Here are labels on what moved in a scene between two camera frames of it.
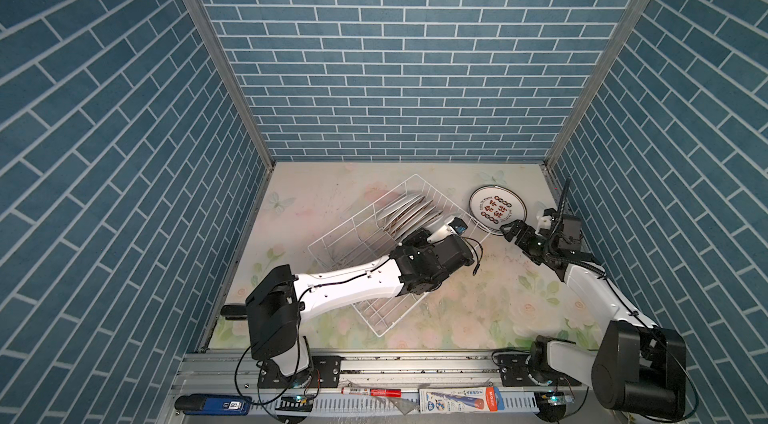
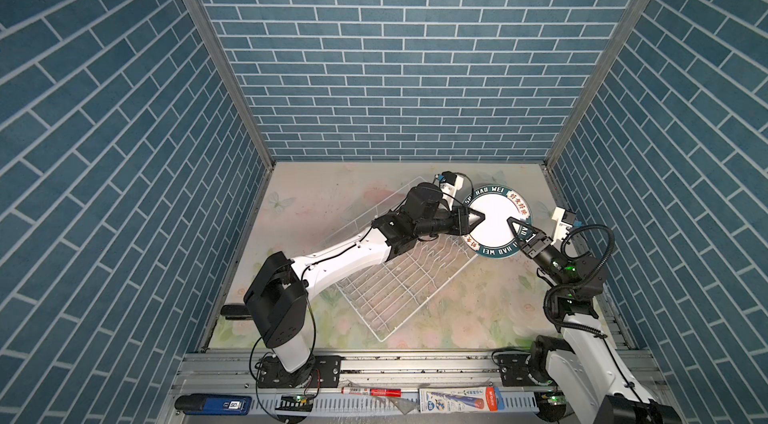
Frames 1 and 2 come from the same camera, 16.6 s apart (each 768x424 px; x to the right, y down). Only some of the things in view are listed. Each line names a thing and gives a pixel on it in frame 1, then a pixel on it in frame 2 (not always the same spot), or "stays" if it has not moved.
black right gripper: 523,240 stays
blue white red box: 460,400 stays
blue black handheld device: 214,404 stays
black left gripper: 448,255 → 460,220
